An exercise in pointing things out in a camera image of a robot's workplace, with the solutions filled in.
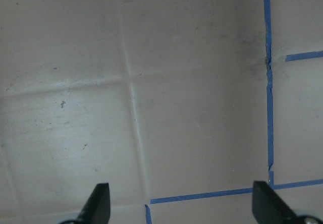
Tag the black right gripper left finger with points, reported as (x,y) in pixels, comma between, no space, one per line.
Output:
(97,208)

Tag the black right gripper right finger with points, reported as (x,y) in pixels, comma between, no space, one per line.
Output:
(268,207)

